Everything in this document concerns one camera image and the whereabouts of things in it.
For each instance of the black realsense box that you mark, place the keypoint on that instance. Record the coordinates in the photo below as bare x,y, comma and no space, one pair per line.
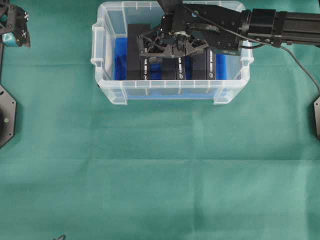
204,66
173,69
137,67

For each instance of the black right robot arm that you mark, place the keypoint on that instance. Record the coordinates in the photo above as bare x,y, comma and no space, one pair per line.
264,27

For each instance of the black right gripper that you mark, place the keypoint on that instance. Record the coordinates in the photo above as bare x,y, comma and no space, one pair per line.
204,25

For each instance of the green table cloth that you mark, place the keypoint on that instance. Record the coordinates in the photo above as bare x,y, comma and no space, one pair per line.
83,167

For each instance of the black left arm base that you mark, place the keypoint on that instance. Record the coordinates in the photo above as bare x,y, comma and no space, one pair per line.
7,116

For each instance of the clear plastic storage case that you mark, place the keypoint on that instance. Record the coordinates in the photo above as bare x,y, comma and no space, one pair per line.
112,23

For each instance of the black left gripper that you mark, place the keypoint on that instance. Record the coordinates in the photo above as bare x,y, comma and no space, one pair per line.
13,26

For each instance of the blue liner in case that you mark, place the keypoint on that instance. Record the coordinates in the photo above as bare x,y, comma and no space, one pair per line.
121,45

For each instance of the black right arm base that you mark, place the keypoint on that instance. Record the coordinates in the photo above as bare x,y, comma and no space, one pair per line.
316,107

